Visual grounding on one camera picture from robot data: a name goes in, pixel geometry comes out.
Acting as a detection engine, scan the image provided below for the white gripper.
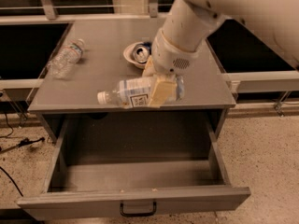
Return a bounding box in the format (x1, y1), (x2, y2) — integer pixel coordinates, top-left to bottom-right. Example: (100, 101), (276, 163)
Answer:
(142, 29), (199, 107)

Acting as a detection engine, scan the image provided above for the blue label plastic bottle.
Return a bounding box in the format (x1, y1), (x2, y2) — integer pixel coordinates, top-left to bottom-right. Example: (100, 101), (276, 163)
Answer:
(97, 75), (185, 109)

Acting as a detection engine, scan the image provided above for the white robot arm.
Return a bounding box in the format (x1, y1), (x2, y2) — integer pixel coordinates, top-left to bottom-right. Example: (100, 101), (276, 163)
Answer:
(143, 0), (299, 107)

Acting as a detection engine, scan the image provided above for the grey open top drawer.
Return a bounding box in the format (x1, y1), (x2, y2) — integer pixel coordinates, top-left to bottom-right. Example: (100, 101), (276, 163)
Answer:
(18, 110), (250, 220)

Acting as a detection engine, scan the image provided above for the clear crumpled plastic bottle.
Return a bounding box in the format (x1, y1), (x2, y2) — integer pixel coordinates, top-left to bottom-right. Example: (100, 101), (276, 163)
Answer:
(48, 39), (85, 79)

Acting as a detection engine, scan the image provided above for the blue soda can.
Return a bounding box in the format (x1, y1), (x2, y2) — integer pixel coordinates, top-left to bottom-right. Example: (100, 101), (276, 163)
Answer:
(133, 42), (151, 63)

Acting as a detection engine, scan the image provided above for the white ceramic bowl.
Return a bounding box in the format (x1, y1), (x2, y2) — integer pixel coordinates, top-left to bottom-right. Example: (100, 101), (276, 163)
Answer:
(123, 42), (146, 69)

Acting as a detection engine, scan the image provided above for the grey cabinet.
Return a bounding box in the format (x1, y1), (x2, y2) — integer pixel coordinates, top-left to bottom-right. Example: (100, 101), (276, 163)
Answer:
(26, 17), (236, 143)

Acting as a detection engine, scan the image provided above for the metal window railing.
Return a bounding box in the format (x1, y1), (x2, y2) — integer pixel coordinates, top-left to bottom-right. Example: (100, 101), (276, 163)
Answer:
(0, 0), (175, 20)

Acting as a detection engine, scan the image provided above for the black drawer handle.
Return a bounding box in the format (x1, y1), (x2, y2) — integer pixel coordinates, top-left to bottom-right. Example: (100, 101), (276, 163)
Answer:
(120, 201), (157, 217)

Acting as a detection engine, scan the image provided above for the black floor cable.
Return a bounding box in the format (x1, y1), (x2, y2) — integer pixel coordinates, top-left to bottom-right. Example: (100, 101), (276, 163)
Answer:
(0, 112), (46, 198)

